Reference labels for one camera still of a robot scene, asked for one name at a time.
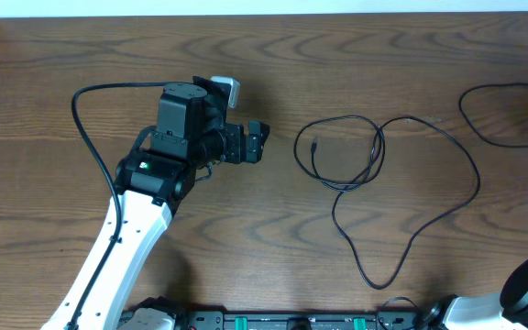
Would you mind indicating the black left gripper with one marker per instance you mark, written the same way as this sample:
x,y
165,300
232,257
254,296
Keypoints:
x,y
254,144

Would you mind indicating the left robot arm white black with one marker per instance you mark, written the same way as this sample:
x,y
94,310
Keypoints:
x,y
147,188

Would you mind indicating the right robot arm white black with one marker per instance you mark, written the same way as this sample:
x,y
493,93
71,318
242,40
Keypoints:
x,y
505,310

